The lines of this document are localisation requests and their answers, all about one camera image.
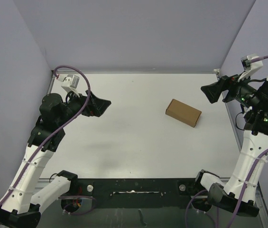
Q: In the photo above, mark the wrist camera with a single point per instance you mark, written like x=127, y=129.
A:
x=251, y=64
x=70, y=84

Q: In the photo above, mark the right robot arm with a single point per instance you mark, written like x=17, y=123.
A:
x=239, y=193

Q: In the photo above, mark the brown cardboard box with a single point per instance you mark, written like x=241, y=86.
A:
x=183, y=112

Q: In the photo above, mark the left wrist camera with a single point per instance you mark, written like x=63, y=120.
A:
x=70, y=84

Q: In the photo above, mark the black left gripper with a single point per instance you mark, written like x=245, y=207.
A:
x=96, y=106

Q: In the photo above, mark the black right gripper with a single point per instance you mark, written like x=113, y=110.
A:
x=213, y=91

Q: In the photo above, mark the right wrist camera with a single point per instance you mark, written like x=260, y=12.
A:
x=251, y=64

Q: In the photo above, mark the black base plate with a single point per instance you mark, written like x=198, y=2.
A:
x=130, y=194

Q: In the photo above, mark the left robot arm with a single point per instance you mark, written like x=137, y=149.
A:
x=20, y=207

